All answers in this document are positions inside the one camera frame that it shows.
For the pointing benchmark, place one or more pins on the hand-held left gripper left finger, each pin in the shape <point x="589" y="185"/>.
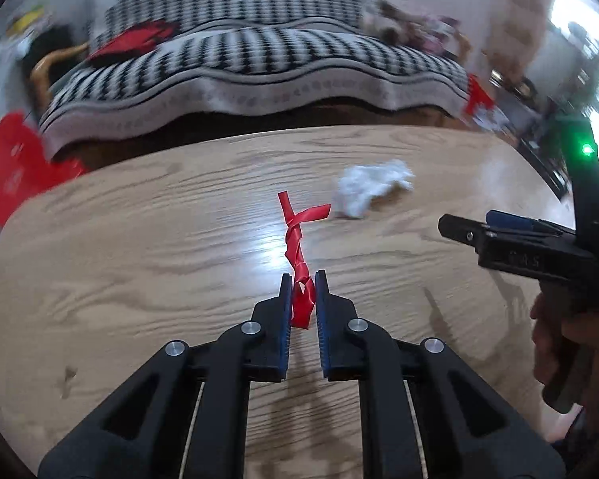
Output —
<point x="284" y="319"/>

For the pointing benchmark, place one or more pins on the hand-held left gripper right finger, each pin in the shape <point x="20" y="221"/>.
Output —
<point x="322" y="319"/>

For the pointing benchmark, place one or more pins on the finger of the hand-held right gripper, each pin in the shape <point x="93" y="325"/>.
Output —
<point x="459" y="232"/>
<point x="521" y="223"/>

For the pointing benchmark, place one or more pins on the twisted red ribbon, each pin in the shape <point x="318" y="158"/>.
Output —
<point x="295" y="239"/>

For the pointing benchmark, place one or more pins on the black metal stand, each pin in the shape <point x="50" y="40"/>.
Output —
<point x="549" y="134"/>

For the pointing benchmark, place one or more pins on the crumpled white tissue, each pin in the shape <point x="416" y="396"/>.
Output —
<point x="369" y="187"/>

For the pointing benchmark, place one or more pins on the white papers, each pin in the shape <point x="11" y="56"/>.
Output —
<point x="491" y="119"/>

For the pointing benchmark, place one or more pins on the small red bag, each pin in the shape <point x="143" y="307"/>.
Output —
<point x="479" y="97"/>

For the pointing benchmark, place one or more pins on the potted plant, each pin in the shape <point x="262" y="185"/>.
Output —
<point x="584" y="60"/>

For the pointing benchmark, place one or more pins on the pile of clothes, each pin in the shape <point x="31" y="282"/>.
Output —
<point x="409" y="25"/>

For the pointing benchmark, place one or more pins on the black white striped blanket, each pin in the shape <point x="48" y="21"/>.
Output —
<point x="259" y="60"/>

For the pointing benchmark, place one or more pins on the large red bag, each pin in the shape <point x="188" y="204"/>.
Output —
<point x="15" y="169"/>

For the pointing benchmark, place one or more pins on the red cushion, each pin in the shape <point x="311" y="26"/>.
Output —
<point x="130" y="42"/>

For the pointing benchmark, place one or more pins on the rattan sofa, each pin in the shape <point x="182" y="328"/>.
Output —
<point x="42" y="72"/>

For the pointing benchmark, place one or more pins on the white cabinet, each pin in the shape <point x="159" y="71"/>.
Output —
<point x="0" y="85"/>

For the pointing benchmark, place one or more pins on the yellow object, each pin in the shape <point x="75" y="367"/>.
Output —
<point x="26" y="19"/>

